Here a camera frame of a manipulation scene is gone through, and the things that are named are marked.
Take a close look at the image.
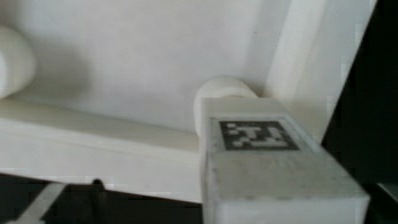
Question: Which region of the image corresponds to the white square table top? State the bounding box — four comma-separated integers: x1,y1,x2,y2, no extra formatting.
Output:
0,0,377,202

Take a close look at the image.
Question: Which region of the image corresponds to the white table leg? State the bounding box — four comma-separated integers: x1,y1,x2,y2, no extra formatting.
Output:
199,97,371,224

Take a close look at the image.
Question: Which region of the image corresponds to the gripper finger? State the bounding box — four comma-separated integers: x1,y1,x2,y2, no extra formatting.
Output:
11,183,66,224

